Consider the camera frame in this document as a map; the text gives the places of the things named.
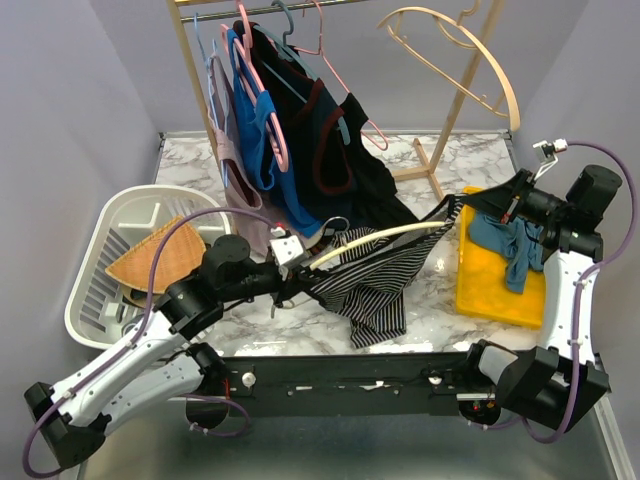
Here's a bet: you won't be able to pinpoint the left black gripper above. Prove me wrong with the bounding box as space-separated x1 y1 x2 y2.
220 262 318 309

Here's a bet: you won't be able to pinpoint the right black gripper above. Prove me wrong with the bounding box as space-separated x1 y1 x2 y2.
462 169 571 227

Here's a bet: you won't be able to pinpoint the cream wooden hanger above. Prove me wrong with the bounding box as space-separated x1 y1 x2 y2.
308 221 450 270

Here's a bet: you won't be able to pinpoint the striped black purple tank top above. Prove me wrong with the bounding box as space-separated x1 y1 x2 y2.
305 195 462 349

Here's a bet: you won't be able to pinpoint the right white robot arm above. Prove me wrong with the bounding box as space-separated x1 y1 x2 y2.
459 165 622 435

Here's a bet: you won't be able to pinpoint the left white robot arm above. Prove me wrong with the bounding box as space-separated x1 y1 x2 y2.
24 234 306 470

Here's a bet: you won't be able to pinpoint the pink tank top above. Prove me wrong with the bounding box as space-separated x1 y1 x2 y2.
206 53 281 256

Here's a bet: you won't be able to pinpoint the light wooden hanger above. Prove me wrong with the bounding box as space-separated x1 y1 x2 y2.
377 5 521 134

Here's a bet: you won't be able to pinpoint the navy tank top red trim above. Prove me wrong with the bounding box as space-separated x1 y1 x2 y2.
232 21 356 224

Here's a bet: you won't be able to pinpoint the blue tank top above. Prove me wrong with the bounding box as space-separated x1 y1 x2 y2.
224 28 321 237

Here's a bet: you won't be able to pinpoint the pink plastic hanger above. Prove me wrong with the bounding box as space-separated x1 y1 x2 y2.
226 0 290 172

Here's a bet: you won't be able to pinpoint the grey blue hanger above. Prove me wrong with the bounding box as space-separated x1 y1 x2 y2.
250 1 350 147

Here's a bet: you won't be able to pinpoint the teal cloth in tray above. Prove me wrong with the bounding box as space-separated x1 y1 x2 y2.
469 213 543 294

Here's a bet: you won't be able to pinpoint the wooden clothes rack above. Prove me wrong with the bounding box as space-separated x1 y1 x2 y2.
167 0 509 246

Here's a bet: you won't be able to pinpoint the yellow plastic tray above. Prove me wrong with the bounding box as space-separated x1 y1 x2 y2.
455 206 545 330

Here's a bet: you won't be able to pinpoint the black garment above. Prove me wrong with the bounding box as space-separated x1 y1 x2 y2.
340 93 418 230

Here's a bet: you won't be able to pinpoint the white plastic dish rack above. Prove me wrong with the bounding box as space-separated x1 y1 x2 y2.
64 185 219 350

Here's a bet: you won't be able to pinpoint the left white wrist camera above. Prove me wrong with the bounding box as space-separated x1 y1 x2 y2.
269 225 306 267

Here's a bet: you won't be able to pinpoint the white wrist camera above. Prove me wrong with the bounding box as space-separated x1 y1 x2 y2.
269 225 306 267
532 138 568 178

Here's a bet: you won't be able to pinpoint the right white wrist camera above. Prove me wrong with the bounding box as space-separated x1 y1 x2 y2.
532 138 568 178

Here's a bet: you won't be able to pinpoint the light blue wire hanger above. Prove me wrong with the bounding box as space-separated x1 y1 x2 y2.
192 12 236 186

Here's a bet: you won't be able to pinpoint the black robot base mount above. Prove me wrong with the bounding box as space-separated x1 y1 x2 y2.
195 352 496 418

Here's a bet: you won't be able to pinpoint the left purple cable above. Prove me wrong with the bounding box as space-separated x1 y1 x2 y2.
22 207 286 476

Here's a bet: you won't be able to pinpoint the pink wire hanger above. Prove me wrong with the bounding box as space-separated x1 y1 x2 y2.
297 0 389 152

